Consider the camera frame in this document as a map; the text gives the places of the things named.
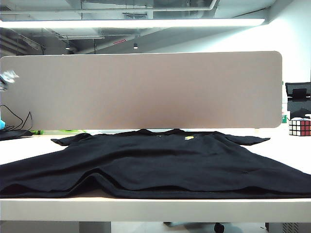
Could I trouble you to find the black pad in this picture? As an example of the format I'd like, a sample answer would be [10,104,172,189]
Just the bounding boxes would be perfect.
[0,129,34,141]

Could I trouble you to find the chair base with caster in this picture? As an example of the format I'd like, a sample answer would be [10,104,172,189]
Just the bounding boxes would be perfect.
[163,221,225,233]

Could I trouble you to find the long ceiling light strip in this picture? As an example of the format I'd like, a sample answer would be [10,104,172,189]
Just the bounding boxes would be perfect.
[0,18,266,29]

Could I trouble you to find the grey vented box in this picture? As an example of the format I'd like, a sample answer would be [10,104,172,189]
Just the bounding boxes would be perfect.
[265,222,311,233]

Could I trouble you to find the crumpled clear plastic bag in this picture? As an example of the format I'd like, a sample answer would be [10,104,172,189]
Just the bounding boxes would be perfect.
[0,70,20,92]

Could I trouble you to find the black office chair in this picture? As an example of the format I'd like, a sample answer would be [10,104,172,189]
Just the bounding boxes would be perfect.
[285,82,311,120]

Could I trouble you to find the Rubik's cube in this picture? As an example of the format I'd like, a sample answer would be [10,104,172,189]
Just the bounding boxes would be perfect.
[288,117,311,137]

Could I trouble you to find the black T-shirt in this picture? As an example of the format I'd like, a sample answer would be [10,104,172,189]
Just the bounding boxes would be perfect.
[0,128,311,200]

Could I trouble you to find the black cable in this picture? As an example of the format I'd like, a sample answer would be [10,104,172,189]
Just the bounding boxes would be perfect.
[0,104,34,131]

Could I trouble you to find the green object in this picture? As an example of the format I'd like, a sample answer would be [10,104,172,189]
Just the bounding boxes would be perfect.
[31,129,87,136]

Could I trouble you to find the beige desk divider panel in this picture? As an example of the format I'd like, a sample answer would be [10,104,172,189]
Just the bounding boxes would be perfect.
[0,50,284,132]

